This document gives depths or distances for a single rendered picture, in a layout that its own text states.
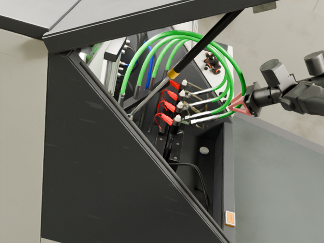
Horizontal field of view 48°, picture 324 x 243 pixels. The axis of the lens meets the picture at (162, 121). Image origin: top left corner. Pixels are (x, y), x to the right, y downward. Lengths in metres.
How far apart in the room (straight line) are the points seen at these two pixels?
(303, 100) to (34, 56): 0.65
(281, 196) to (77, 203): 2.04
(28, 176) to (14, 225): 0.25
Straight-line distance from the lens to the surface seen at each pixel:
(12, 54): 0.82
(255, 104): 1.12
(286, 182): 3.00
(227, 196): 1.27
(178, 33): 1.06
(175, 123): 1.21
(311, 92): 0.99
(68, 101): 0.83
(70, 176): 0.98
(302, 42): 3.08
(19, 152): 0.99
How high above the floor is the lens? 1.83
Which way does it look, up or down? 37 degrees down
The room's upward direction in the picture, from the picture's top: 16 degrees clockwise
